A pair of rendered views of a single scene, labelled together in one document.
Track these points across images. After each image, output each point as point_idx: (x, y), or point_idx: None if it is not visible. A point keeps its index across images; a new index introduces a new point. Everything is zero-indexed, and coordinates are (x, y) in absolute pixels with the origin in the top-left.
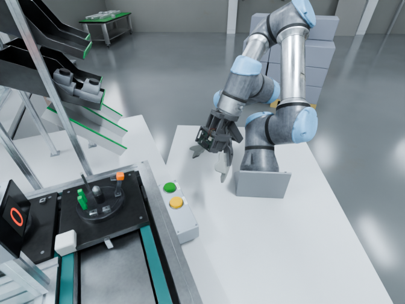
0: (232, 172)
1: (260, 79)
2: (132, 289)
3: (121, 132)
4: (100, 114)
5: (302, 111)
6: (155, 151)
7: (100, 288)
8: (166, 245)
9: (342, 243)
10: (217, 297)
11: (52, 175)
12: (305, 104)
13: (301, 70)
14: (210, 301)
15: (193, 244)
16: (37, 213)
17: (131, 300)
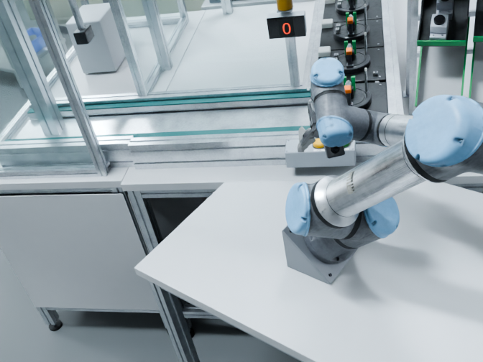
0: None
1: (315, 92)
2: (272, 126)
3: None
4: None
5: (304, 183)
6: (468, 172)
7: (284, 113)
8: (282, 133)
9: (202, 280)
10: (239, 176)
11: None
12: (313, 190)
13: (356, 170)
14: (240, 172)
15: (290, 174)
16: (364, 73)
17: (265, 125)
